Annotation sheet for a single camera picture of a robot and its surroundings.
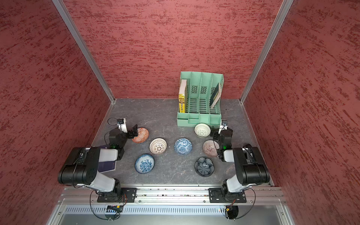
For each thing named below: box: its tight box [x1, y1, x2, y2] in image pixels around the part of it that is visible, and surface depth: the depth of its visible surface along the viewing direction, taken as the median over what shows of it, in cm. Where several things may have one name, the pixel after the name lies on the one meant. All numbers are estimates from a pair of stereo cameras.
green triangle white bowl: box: [194, 122, 212, 138], surface depth 100 cm
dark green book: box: [209, 82, 222, 109], surface depth 107 cm
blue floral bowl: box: [134, 153, 156, 175], surface depth 85 cm
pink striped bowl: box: [202, 139, 220, 158], surface depth 91 cm
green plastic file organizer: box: [176, 71, 225, 127], surface depth 107 cm
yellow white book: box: [178, 79, 188, 114], surface depth 94 cm
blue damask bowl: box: [173, 137, 193, 156], surface depth 92 cm
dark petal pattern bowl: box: [194, 156, 215, 178], surface depth 83 cm
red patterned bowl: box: [132, 127, 150, 144], surface depth 97 cm
